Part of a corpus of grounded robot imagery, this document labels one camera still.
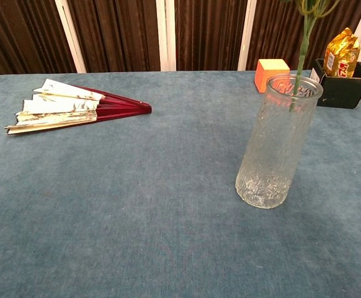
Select pink artificial flower bouquet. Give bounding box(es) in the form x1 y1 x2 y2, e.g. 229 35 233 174
281 0 341 112

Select clear glass cup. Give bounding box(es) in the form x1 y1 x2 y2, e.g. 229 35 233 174
235 74 324 209

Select blue table cloth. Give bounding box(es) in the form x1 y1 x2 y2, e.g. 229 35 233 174
0 70 361 298

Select orange foam cube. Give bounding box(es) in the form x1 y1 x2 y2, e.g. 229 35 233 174
254 58 291 93

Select red and white folding fan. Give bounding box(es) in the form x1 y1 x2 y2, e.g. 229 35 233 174
4 78 153 135

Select black square box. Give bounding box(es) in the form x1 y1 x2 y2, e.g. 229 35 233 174
310 58 361 110

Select gold foil snack packet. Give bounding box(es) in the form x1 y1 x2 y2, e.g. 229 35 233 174
323 27 361 78

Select dark brown curtain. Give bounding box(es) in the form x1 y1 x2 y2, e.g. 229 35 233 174
0 0 361 77

